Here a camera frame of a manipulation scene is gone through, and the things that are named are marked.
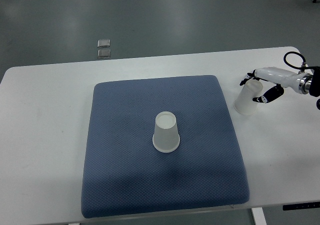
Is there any metal floor plate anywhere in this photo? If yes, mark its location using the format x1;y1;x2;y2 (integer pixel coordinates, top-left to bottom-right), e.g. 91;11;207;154
97;48;111;59
97;38;111;48

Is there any black table control panel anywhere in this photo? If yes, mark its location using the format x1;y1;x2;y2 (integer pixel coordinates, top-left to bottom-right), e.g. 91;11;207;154
282;201;320;211

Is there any lower metal floor plate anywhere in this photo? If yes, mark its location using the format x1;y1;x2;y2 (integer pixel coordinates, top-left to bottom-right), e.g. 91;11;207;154
97;48;111;59

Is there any white paper cup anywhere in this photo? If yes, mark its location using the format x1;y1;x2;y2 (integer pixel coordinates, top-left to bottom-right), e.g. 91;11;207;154
233;80;263;115
152;111;180;153

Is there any upper metal floor plate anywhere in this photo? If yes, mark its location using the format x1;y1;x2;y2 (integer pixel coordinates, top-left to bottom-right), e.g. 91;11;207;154
97;38;111;48

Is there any blue fabric cushion mat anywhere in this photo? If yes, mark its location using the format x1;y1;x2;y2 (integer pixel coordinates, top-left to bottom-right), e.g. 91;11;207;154
81;75;250;218

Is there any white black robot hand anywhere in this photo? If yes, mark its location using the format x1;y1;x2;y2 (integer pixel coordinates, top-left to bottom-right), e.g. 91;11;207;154
239;67;298;104

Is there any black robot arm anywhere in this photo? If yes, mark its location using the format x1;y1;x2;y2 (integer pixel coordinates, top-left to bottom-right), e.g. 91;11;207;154
283;51;320;110

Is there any white table leg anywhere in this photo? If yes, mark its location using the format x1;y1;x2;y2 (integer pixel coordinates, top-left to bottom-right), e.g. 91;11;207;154
251;207;267;225

